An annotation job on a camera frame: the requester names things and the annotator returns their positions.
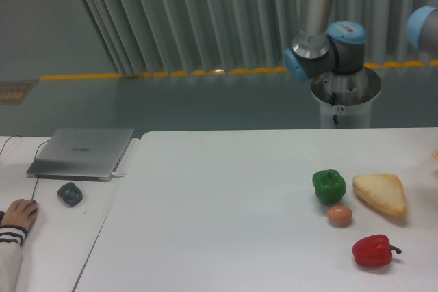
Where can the person's hand on mouse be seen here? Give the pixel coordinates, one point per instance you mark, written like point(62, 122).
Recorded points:
point(17, 215)

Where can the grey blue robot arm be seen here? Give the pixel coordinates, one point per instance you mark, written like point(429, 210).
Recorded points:
point(319, 48)

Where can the striped sleeve forearm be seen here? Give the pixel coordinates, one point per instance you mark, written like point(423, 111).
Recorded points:
point(12, 237)

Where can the green bell pepper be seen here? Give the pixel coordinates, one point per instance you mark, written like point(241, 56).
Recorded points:
point(329, 186)

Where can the red bell pepper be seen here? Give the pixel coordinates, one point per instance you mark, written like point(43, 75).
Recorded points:
point(374, 251)

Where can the dark grey small device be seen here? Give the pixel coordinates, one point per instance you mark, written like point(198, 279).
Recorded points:
point(70, 194)

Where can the silver laptop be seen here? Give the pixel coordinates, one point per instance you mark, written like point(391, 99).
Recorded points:
point(82, 154)

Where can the white usb dongle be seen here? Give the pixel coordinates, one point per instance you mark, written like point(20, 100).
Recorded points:
point(117, 175)

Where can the pale pleated curtain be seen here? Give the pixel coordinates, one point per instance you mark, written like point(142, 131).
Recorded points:
point(167, 36)

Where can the brown egg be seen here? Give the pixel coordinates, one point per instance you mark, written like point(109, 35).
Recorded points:
point(339, 215)

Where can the triangular toast slice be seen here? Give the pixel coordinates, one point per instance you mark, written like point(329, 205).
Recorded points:
point(383, 192)

